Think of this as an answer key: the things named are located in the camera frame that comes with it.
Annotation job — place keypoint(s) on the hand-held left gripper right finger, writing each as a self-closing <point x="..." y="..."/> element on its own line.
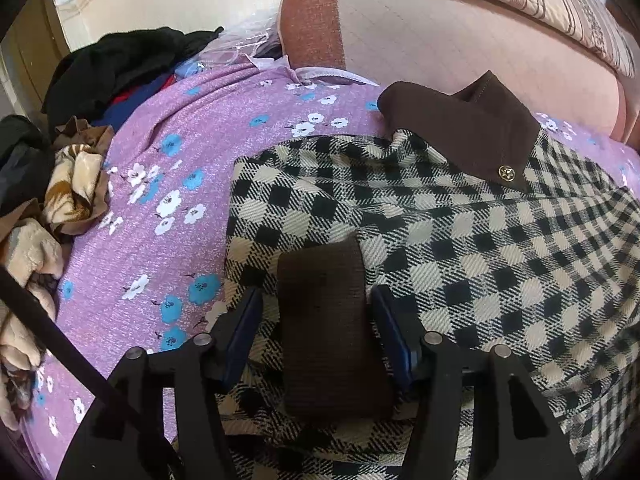
<point x="395" y="330"/>

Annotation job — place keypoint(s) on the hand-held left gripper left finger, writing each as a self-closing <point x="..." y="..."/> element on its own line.
<point x="245" y="330"/>

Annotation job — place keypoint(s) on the black and cream checked coat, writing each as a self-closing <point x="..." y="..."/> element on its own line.
<point x="475" y="270"/>

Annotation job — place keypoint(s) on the black clothes pile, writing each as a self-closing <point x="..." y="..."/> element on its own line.
<point x="125" y="60"/>

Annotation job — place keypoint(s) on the purple floral bedsheet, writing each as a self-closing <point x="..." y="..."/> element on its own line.
<point x="175" y="240"/>

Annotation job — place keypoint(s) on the brown and white patterned cloth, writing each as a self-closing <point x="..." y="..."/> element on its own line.
<point x="80" y="175"/>

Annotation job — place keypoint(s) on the beige fleece cloth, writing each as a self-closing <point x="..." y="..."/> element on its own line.
<point x="25" y="270"/>

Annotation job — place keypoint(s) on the blue cloth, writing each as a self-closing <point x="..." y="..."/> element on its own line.
<point x="145" y="95"/>

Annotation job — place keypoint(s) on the red cloth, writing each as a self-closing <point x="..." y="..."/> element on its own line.
<point x="127" y="96"/>

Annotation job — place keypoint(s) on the dark grey garment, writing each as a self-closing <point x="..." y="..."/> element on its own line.
<point x="22" y="160"/>

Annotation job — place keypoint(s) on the clear plastic bag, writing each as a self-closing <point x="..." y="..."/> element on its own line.
<point x="245" y="40"/>

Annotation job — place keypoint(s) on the pink quilted sofa backrest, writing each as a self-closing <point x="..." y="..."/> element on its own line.
<point x="425" y="35"/>

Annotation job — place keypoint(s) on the wooden cabinet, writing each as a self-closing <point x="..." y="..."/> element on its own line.
<point x="35" y="45"/>

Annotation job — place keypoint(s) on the striped floral pillow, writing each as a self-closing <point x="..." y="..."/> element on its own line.
<point x="550" y="5"/>

